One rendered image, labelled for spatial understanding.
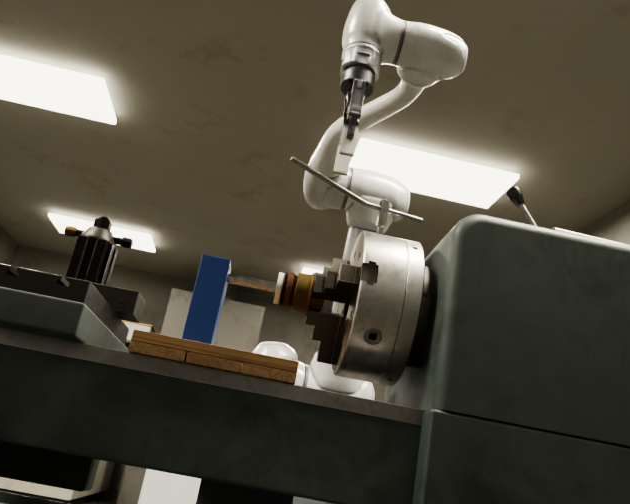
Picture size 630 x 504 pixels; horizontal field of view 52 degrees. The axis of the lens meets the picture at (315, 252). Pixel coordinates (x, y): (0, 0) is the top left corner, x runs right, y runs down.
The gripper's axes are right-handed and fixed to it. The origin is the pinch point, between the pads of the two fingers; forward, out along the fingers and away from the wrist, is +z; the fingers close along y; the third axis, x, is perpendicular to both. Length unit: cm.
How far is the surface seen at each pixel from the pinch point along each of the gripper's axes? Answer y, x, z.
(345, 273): -0.9, 4.2, 26.3
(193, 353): 2, -21, 48
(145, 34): -217, -119, -190
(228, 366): 2, -14, 49
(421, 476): 4, 22, 62
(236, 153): -354, -62, -200
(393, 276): 1.2, 13.3, 25.8
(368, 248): -0.4, 7.9, 20.3
